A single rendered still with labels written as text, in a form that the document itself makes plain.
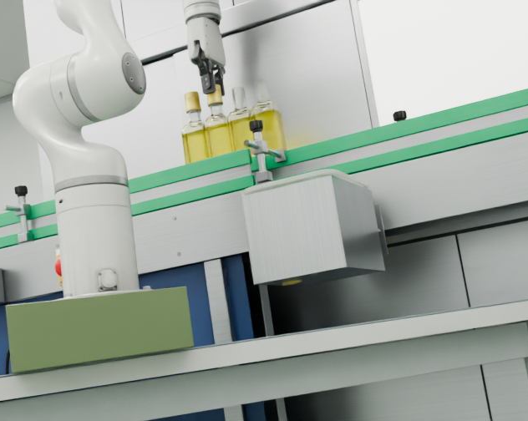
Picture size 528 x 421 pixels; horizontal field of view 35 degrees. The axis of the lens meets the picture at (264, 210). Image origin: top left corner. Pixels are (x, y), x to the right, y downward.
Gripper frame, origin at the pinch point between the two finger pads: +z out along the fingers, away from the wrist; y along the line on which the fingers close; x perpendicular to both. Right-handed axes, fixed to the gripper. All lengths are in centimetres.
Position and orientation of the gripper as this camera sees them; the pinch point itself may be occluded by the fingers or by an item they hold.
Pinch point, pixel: (212, 86)
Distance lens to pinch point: 189.7
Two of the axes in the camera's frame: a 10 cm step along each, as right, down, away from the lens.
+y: -4.1, -1.0, -9.1
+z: 1.5, 9.7, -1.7
